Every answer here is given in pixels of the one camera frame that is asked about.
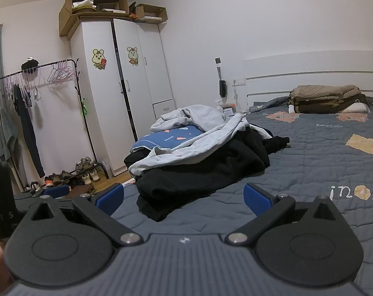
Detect white t-shirt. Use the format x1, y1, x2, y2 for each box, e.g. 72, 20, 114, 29
128, 114, 272, 178

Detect black clothes pile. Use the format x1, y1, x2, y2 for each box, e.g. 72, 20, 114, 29
136, 128, 290, 222

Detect black clothes rack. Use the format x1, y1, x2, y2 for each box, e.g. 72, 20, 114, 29
0, 59, 105, 176

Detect shoes on rack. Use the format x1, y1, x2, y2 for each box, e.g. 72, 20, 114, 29
24, 156, 101, 192

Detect grey quilted bedspread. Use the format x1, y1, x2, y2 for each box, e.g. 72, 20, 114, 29
112, 95, 373, 253

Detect blue patterned pillow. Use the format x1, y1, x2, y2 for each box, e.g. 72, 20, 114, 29
130, 125, 203, 152

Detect light grey hoodie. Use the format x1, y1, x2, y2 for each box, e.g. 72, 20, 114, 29
149, 104, 233, 136

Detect folded brown blanket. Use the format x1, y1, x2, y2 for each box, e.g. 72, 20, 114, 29
288, 85, 369, 114

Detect white wardrobe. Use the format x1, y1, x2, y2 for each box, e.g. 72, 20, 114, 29
71, 19, 176, 176

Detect black hat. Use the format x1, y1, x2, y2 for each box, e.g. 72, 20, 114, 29
21, 57, 39, 74

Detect white bed headboard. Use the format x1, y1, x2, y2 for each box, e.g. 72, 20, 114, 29
243, 50, 373, 107

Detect white pillow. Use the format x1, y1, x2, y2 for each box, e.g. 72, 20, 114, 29
340, 102, 370, 114

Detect large cardboard box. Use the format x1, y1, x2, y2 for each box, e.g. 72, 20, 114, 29
59, 0, 130, 40

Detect small cardboard box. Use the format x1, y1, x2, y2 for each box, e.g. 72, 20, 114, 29
129, 2, 168, 24

